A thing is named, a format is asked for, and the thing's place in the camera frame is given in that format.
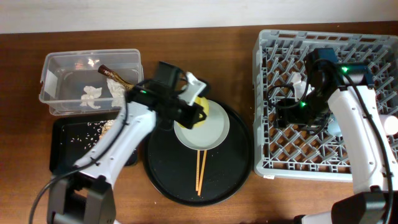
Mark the pink cup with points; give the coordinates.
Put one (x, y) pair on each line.
(389, 124)

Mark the gold snack wrapper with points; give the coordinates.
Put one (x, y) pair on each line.
(104, 70)

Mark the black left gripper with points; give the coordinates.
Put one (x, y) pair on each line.
(191, 116)

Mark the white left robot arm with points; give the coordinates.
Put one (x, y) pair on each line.
(84, 193)

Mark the yellow bowl with food scraps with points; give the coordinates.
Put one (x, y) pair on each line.
(192, 116)

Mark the grey plate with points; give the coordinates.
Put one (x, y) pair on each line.
(209, 133)

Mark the black rectangular tray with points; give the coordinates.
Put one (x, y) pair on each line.
(63, 155)

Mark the pile of food scraps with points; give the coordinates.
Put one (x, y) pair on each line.
(105, 129)

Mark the blue cup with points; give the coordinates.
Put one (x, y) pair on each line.
(333, 128)

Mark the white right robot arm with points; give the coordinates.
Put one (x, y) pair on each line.
(346, 91)

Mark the wooden chopstick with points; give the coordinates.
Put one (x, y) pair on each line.
(197, 178)
(200, 182)

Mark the round black serving tray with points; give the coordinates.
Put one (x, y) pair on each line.
(171, 166)

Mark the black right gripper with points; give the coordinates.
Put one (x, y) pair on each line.
(285, 114)

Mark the white tissue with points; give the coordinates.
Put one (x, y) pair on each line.
(115, 88)
(91, 93)

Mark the grey dishwasher rack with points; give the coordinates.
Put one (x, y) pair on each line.
(292, 153)

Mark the clear plastic waste bin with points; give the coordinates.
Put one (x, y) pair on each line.
(65, 74)

